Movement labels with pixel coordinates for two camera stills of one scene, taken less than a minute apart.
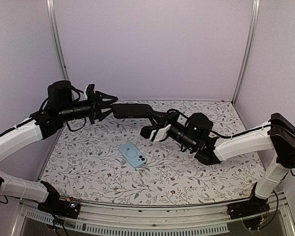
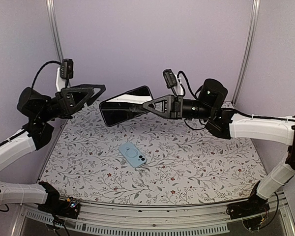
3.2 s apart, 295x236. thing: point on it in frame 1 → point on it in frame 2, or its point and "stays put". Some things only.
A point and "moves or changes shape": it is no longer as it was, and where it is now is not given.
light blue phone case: (134, 157) stays put
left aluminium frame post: (52, 14) stays put
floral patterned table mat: (86, 164) stays put
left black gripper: (96, 112) → (71, 102)
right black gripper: (163, 120) → (171, 106)
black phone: (131, 110) moves or changes shape
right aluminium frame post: (255, 19) stays put
